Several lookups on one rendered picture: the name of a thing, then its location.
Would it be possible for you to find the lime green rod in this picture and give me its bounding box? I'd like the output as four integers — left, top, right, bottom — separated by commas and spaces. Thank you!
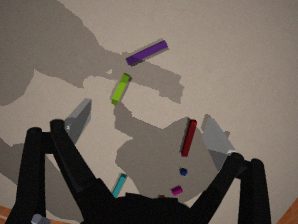
111, 73, 130, 106

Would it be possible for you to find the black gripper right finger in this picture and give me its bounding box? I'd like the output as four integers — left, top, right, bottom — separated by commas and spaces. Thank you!
176, 118, 271, 224

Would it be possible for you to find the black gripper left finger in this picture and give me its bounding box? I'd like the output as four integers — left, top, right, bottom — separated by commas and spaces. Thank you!
5, 98, 138, 224

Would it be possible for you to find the purple rod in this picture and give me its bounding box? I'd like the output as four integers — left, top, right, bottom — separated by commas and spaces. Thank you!
126, 40, 168, 65

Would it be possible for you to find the small magenta block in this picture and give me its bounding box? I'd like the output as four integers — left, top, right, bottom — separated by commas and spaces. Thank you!
172, 186, 183, 195

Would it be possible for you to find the turquoise rod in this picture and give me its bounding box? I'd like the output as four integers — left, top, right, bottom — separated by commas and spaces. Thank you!
112, 173, 126, 198

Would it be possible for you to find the red rod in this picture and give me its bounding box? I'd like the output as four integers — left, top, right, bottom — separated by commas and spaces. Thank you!
181, 119, 197, 157

